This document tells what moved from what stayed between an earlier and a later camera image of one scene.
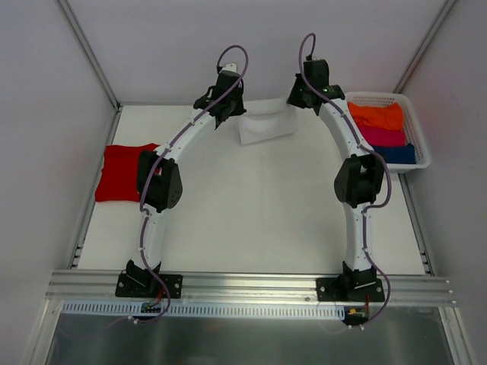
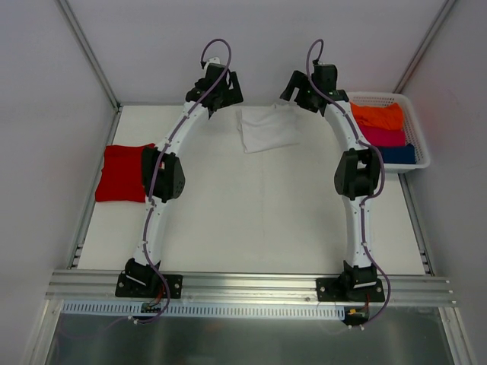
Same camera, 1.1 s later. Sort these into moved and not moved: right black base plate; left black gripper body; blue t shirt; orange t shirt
Moved: left black gripper body
Not moved: right black base plate; blue t shirt; orange t shirt
